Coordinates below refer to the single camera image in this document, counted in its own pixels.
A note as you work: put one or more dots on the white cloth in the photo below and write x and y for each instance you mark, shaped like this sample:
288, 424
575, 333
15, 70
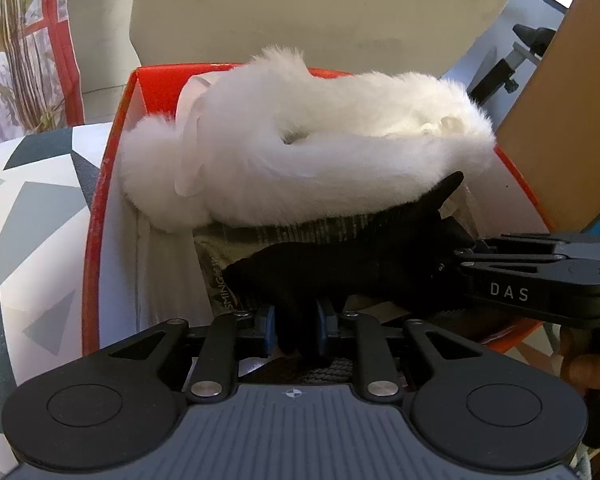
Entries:
175, 285

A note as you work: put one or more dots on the printed wall tapestry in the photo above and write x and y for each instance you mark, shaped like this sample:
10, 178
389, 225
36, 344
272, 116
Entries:
10, 35

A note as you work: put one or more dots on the black sock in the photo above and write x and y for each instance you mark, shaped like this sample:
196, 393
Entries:
355, 270

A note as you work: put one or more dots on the beige armchair with yellow trim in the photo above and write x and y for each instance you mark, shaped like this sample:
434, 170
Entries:
305, 10

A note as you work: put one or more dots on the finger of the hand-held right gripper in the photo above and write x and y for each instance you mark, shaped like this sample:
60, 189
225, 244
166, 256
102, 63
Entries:
550, 238
510, 257

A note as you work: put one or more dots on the black exercise bike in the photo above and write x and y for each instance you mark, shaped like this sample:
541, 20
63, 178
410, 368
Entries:
535, 37

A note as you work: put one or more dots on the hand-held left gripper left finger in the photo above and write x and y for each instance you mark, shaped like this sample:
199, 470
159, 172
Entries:
267, 330

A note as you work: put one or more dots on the grey knitted cloth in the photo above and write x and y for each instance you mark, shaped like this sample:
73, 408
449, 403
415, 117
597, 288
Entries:
330, 372

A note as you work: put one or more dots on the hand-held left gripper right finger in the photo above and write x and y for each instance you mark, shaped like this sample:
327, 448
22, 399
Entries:
324, 330

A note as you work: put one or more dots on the brown wooden panel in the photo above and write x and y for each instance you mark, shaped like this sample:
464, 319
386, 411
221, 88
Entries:
570, 110

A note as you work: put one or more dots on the red strawberry print box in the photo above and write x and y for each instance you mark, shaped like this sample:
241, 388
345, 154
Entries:
92, 260

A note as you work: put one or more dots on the person's right hand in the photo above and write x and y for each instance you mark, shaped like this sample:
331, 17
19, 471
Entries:
590, 365

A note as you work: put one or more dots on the white fluffy scarf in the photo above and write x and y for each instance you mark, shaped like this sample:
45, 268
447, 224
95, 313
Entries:
330, 110

